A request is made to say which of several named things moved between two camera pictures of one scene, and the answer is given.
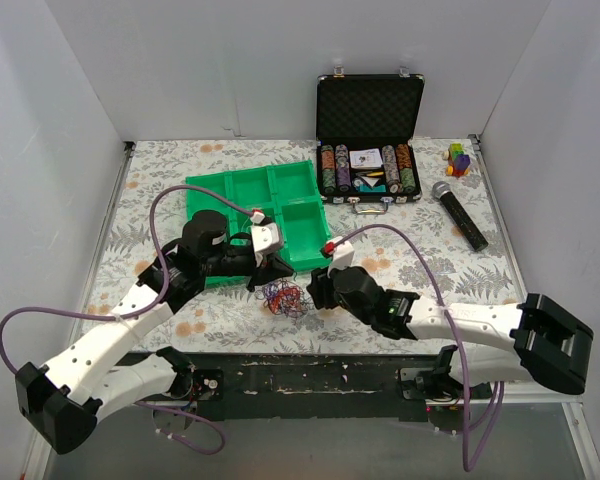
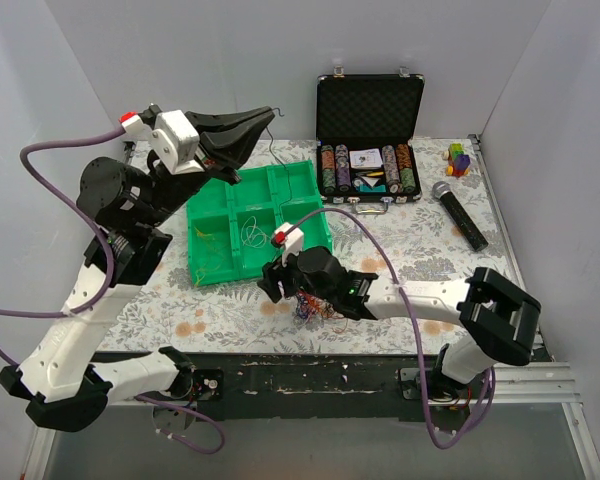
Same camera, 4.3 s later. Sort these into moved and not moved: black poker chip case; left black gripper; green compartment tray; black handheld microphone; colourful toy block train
Moved: left black gripper
Not moved: black handheld microphone; colourful toy block train; green compartment tray; black poker chip case
